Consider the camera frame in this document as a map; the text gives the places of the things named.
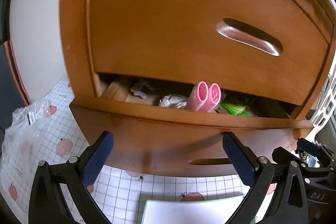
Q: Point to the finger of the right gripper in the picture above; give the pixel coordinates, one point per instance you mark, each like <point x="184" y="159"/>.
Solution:
<point x="307" y="144"/>

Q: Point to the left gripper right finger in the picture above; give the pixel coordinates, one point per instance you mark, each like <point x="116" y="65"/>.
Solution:
<point x="242" y="158"/>

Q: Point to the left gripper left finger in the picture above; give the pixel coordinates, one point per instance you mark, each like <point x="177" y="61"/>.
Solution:
<point x="94" y="157"/>

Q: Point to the green tissue pack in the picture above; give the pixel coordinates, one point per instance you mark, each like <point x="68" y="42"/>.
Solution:
<point x="235" y="108"/>

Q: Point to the wooden drawer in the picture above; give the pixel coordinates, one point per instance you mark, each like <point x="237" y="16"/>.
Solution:
<point x="269" y="48"/>
<point x="173" y="142"/>

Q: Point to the pink hair rollers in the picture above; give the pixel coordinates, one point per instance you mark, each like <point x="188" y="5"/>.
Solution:
<point x="204" y="98"/>

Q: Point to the white plush toy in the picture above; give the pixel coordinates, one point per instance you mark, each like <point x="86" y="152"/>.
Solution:
<point x="173" y="101"/>

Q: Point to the white shelf rack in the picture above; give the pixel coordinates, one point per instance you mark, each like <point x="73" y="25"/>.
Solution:
<point x="326" y="105"/>

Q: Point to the white teal tray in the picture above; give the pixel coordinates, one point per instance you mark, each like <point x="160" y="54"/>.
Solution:
<point x="193" y="212"/>

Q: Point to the clear plastic bag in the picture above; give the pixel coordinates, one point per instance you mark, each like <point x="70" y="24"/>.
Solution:
<point x="26" y="134"/>

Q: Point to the wooden nightstand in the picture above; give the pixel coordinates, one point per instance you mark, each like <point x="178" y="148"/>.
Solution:
<point x="76" y="40"/>

